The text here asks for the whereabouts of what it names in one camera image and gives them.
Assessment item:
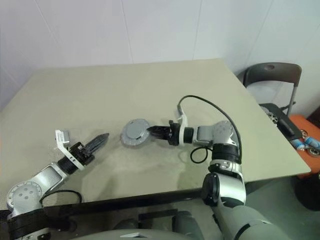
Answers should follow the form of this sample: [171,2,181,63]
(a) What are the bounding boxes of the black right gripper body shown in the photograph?
[163,120,181,146]

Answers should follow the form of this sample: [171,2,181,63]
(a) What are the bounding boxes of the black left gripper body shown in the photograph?
[67,141,95,166]

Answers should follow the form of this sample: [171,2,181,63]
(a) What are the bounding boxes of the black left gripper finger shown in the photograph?
[86,132,110,150]
[89,139,109,156]

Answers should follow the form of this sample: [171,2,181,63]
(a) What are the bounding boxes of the silver round motor lid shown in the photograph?
[120,118,152,145]

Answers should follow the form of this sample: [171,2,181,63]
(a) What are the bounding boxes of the grey robot torso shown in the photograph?
[74,209,226,240]

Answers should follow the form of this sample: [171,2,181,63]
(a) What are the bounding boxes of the silver metal parts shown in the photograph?
[266,109,280,124]

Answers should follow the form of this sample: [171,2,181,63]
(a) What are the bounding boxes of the black flat tray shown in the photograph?
[258,102,300,138]

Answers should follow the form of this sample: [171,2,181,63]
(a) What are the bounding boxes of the dark grey folding chair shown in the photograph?
[237,62,303,117]

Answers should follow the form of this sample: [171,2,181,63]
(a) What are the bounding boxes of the small blue white bottle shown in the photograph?
[304,136,320,149]
[291,138,307,151]

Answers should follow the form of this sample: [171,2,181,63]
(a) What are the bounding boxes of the orange case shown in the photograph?
[287,113,320,180]

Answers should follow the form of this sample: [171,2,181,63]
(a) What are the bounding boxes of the dark grey rounded object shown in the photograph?
[296,174,320,214]

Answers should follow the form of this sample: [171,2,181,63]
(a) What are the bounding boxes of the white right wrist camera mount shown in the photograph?
[176,104,189,147]

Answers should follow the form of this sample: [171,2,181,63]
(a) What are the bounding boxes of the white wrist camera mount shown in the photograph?
[176,104,189,147]
[54,129,85,171]

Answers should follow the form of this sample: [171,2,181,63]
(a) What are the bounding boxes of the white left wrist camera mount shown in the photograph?
[54,129,85,171]

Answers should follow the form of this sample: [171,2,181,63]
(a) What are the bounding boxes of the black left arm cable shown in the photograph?
[39,189,83,209]

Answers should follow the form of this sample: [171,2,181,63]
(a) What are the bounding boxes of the black table edge rail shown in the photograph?
[41,188,204,220]

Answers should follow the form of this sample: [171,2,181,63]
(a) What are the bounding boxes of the black handle tool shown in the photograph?
[278,117,296,136]

